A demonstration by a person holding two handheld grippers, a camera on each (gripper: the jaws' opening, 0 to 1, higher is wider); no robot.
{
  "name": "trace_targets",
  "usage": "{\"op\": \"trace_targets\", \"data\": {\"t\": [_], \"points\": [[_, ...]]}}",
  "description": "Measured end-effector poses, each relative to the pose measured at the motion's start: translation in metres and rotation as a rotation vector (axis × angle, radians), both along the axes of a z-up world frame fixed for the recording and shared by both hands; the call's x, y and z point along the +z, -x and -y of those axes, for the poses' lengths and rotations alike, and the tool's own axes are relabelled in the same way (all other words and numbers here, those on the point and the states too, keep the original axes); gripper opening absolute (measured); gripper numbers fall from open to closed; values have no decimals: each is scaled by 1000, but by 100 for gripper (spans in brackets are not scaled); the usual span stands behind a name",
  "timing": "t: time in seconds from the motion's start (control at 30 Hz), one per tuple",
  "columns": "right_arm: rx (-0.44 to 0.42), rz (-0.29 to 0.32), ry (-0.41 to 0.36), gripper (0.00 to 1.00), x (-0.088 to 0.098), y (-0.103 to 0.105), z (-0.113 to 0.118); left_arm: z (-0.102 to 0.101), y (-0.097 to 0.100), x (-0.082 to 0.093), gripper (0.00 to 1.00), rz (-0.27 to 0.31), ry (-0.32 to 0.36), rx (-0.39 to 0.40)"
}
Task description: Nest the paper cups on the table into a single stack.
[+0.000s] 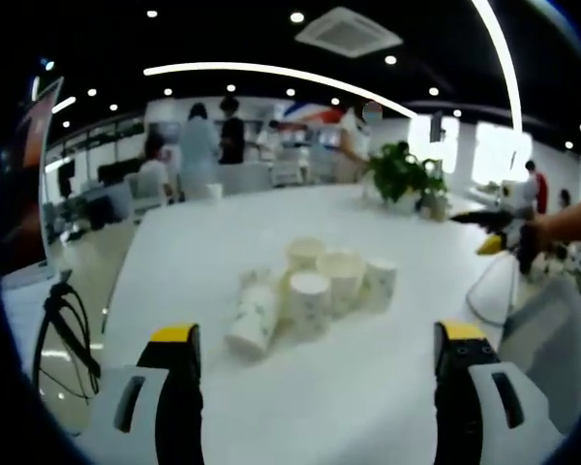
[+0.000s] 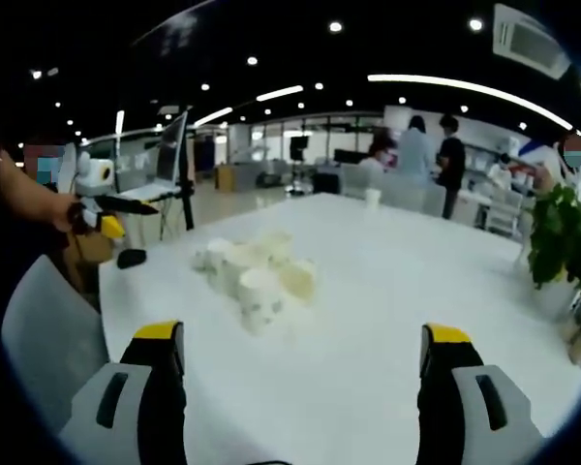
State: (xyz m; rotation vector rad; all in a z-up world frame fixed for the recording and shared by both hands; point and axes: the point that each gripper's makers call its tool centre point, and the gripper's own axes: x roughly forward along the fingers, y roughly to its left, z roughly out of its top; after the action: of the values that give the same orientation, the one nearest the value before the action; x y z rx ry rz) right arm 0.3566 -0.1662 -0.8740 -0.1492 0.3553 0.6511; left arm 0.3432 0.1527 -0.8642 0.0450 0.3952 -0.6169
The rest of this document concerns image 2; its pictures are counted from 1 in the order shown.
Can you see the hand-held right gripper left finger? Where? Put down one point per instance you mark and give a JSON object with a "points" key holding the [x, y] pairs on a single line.
{"points": [[126, 407]]}

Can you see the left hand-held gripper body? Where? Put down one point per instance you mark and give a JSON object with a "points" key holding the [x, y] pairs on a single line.
{"points": [[97, 174]]}

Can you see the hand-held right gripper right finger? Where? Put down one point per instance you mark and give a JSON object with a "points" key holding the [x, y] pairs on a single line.
{"points": [[469, 412]]}

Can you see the pile of paper cups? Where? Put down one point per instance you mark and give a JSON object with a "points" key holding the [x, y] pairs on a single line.
{"points": [[254, 278]]}

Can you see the white paper cup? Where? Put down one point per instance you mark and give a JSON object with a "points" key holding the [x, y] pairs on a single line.
{"points": [[373, 197]]}

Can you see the person's left hand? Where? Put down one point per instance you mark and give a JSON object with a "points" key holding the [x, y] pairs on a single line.
{"points": [[64, 213]]}

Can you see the brown cardboard box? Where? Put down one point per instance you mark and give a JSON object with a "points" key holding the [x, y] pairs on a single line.
{"points": [[92, 252]]}

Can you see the black computer mouse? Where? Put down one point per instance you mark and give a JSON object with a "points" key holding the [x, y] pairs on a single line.
{"points": [[131, 258]]}

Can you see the black tripod stand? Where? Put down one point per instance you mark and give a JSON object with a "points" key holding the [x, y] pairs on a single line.
{"points": [[188, 194]]}

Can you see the open laptop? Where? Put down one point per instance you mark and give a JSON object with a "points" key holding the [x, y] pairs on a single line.
{"points": [[167, 155]]}

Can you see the grey chair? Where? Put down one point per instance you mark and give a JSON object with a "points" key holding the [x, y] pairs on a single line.
{"points": [[53, 329]]}

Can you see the white table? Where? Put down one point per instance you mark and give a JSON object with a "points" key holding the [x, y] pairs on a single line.
{"points": [[368, 310]]}

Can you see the black monitor on stand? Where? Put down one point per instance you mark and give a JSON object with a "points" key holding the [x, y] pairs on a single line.
{"points": [[299, 147]]}

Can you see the green potted plant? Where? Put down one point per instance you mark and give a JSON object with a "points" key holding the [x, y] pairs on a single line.
{"points": [[561, 242]]}

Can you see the long ceiling light strip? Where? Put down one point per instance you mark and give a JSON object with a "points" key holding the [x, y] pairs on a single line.
{"points": [[465, 88]]}

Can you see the ceiling air conditioner vent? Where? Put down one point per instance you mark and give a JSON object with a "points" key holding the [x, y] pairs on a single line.
{"points": [[532, 41]]}

